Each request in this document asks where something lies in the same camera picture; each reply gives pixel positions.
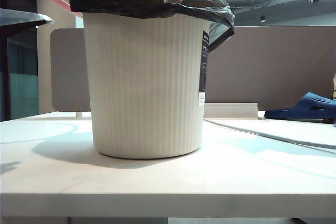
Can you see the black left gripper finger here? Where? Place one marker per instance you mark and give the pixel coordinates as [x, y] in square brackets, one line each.
[21, 19]

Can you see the white ribbed plastic trash can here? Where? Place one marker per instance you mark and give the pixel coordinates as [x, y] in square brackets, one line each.
[147, 90]

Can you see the black ceiling spotlight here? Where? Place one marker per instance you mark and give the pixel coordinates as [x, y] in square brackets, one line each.
[263, 19]

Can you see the white round building column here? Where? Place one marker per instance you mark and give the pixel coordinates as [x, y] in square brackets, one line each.
[43, 77]

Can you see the grey rounded desk divider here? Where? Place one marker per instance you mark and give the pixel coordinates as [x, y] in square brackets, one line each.
[71, 72]

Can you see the yellow snack package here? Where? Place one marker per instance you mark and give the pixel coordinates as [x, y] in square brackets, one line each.
[334, 87]

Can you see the dark product label sticker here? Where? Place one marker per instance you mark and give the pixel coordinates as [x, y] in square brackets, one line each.
[204, 64]

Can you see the blue rubber clog slipper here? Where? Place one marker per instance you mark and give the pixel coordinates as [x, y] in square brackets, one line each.
[309, 103]

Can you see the white partition base trim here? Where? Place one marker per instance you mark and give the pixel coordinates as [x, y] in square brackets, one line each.
[231, 110]

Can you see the dark framed glass wall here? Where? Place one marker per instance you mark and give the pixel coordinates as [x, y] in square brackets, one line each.
[23, 90]

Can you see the white divider foot bracket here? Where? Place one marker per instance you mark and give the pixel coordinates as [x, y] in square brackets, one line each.
[79, 114]

